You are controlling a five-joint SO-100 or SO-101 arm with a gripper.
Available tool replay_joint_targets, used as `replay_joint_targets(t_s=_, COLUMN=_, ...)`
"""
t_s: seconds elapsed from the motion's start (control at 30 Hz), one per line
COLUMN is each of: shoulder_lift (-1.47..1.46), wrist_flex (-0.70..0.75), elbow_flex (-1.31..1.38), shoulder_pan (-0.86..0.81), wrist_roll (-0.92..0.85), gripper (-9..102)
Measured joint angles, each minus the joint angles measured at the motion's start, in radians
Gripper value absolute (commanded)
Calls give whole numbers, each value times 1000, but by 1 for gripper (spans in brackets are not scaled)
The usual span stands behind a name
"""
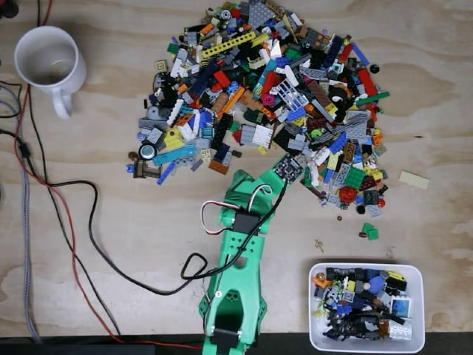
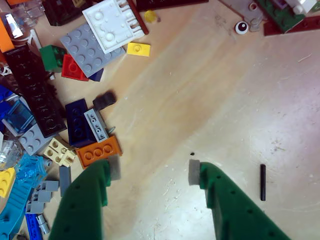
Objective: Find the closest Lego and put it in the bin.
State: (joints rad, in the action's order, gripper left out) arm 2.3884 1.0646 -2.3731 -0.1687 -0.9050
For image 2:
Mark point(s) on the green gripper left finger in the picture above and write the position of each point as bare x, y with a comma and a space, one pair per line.
80, 205

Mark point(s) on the orange Lego brick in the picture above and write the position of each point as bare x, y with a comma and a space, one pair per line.
97, 151

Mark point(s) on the blue Lego piece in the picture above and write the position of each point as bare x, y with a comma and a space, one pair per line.
5, 95

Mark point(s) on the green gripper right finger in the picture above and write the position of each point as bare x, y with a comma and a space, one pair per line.
235, 215

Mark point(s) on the azure curved Lego piece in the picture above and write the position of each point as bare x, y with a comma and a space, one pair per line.
15, 207

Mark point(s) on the grey Lego tile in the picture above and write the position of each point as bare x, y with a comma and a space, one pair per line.
65, 180

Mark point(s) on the dark red Lego bar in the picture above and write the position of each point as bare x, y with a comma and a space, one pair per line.
140, 18

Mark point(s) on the dark red wide plate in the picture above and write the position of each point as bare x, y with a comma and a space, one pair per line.
170, 3

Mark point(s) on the clear transparent Lego piece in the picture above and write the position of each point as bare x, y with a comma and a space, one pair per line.
8, 152

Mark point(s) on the transparent blue Lego windscreen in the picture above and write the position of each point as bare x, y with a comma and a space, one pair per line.
18, 117

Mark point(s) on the transparent yellow round stud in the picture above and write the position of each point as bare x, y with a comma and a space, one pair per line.
150, 16

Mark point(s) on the tan Lego brick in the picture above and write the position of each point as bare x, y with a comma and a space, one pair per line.
58, 151

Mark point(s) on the black Lego plate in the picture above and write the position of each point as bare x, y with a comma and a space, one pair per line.
62, 12

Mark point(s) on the white Lego brick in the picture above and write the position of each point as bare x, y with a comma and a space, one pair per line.
303, 5

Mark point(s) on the light grey square plate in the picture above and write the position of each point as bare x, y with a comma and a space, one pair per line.
33, 140

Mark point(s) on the clear transparent Lego brick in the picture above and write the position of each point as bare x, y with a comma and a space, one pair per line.
25, 13

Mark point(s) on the dark grey small Lego piece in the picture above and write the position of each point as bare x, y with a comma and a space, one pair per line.
104, 100

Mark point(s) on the grey Lego connector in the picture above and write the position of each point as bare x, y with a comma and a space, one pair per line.
43, 223

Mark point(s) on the yellow Lego jumper tile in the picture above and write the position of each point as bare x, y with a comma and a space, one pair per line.
138, 49

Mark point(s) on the blue narrow Lego plate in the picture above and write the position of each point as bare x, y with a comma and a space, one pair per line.
33, 227

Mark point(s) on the dark red Lego plate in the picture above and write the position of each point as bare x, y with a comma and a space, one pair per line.
307, 23

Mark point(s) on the transparent light blue piece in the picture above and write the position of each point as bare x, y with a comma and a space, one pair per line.
31, 170

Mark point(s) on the small grey Lego plate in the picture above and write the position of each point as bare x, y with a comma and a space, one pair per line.
97, 126

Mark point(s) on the orange Lego slab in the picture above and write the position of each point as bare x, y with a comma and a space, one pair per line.
5, 37

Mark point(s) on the white Lego hinge plate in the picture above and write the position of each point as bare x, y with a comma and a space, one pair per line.
110, 22

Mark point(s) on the long black Lego brick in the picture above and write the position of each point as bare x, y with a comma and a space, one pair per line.
35, 92

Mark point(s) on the clear round Lego stud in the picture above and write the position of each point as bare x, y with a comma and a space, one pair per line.
255, 25

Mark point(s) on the black Lego axle rod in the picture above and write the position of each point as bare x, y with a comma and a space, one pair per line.
262, 182

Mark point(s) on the green Lego brick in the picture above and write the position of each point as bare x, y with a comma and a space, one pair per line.
51, 57

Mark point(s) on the yellow Lego brick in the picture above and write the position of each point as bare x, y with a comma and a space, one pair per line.
6, 182

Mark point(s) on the grey Lego plate with hole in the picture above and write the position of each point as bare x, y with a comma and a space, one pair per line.
247, 11

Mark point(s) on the dark green Lego plate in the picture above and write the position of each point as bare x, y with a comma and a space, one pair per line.
280, 16

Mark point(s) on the red Lego brick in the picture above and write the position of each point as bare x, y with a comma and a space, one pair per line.
72, 68

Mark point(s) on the white Lego stick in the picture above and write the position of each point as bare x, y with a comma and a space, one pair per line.
35, 38

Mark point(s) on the large grey studded plate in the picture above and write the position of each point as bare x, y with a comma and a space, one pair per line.
85, 52

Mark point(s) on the round white eye tile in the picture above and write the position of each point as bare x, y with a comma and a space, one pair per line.
241, 27

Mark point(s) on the dark blue Lego brick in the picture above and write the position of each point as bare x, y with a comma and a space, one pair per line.
77, 125

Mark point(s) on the grey hollow Lego bricks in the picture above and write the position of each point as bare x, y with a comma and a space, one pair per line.
41, 195

